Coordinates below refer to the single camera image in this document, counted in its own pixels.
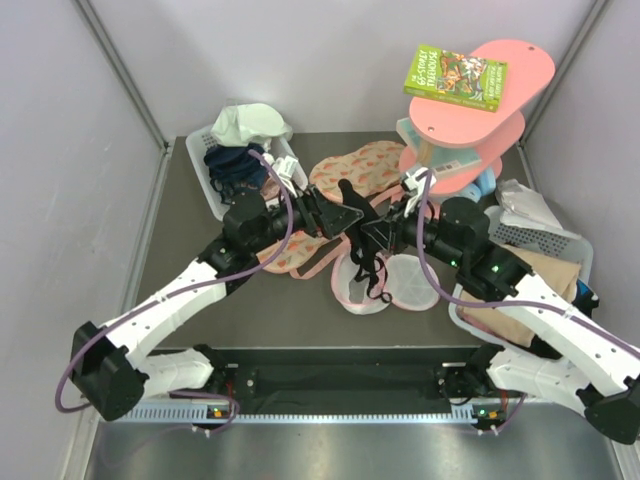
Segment pink three-tier wooden shelf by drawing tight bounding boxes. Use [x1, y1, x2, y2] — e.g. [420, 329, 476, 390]
[409, 39, 555, 198]

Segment black bra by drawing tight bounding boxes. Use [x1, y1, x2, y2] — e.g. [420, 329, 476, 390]
[338, 179, 392, 304]

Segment light blue headphones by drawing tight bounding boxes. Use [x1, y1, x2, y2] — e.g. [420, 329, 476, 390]
[458, 168, 496, 203]

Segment white plastic basket right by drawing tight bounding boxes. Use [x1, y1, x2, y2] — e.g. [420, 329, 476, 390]
[449, 206, 593, 351]

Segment white mesh pink-trim laundry bag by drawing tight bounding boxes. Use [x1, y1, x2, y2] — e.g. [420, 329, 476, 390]
[331, 253, 440, 316]

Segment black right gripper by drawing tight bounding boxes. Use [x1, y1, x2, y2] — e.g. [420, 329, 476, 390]
[362, 193, 464, 270]

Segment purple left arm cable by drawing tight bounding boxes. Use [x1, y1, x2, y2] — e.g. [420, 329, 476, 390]
[54, 148, 296, 431]

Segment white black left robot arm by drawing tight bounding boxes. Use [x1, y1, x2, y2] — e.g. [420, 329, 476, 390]
[64, 185, 365, 421]

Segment peach patterned eye mask upper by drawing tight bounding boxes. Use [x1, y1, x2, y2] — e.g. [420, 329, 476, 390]
[309, 141, 404, 206]

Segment green treehouse book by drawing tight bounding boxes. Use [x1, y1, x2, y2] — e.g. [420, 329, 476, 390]
[403, 45, 508, 112]

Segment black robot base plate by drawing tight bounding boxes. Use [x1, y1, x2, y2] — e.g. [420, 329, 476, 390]
[160, 344, 521, 416]

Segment peach patterned eye mask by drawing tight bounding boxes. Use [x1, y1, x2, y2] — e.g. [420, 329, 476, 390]
[309, 141, 404, 206]
[258, 231, 350, 280]

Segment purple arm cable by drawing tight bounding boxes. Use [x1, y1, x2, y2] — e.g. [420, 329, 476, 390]
[414, 172, 640, 436]
[54, 148, 296, 431]

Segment black blue garment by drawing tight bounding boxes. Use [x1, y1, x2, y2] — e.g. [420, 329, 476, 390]
[572, 279, 600, 319]

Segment grey slotted cable duct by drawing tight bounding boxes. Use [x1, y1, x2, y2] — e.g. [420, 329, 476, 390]
[114, 401, 506, 426]

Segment peach patterned eye mask lower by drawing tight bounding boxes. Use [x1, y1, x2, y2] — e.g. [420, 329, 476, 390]
[258, 231, 350, 280]

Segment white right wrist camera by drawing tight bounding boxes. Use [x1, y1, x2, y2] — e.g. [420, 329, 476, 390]
[401, 165, 436, 212]

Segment light blue book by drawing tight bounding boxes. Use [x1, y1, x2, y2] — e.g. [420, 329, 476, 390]
[396, 117, 482, 180]

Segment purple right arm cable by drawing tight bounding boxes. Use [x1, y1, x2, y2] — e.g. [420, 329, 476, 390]
[414, 172, 640, 436]

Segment pink lace garment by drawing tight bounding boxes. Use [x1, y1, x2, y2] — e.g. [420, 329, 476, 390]
[260, 178, 286, 208]

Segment navy lace garment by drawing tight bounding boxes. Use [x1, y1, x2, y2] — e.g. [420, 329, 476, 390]
[203, 143, 267, 204]

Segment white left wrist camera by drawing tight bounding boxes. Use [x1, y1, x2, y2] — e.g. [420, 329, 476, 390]
[272, 155, 307, 196]

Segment white plastic basket left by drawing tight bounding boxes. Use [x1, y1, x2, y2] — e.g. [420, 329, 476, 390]
[185, 125, 309, 221]

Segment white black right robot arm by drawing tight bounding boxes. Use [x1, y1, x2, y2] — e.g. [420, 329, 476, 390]
[360, 198, 639, 445]

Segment white plastic basket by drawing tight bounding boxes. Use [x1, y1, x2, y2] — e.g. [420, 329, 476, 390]
[185, 125, 309, 221]
[449, 206, 593, 351]

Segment beige folded garment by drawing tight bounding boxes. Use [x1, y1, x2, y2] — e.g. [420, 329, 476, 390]
[456, 245, 581, 349]

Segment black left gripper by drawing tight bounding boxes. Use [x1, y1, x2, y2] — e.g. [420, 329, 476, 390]
[249, 180, 362, 255]

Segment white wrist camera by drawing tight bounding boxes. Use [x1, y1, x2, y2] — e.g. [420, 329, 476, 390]
[401, 165, 436, 212]
[272, 155, 307, 196]

